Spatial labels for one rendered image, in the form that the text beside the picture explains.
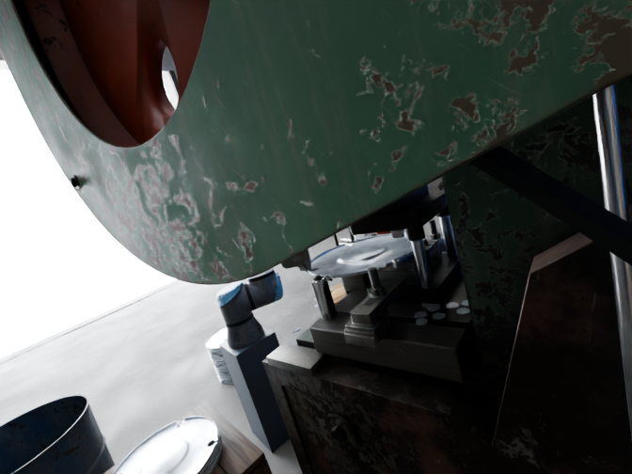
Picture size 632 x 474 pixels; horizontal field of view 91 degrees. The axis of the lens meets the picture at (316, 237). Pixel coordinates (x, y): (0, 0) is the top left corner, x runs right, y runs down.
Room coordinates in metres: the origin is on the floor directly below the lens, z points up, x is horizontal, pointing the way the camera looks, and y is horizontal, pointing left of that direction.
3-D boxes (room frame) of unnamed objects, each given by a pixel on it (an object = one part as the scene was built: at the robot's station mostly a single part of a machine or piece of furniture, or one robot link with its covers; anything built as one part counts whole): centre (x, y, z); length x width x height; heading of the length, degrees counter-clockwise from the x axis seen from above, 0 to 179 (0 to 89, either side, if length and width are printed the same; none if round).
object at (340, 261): (0.76, -0.10, 0.78); 0.29 x 0.29 x 0.01
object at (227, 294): (1.21, 0.39, 0.62); 0.13 x 0.12 x 0.14; 106
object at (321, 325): (0.67, -0.19, 0.68); 0.45 x 0.30 x 0.06; 137
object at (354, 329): (0.55, -0.08, 0.76); 0.17 x 0.06 x 0.10; 137
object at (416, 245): (0.57, -0.18, 0.81); 0.02 x 0.02 x 0.14
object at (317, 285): (0.63, 0.02, 0.75); 0.03 x 0.03 x 0.10; 47
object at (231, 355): (1.21, 0.40, 0.23); 0.18 x 0.18 x 0.45; 36
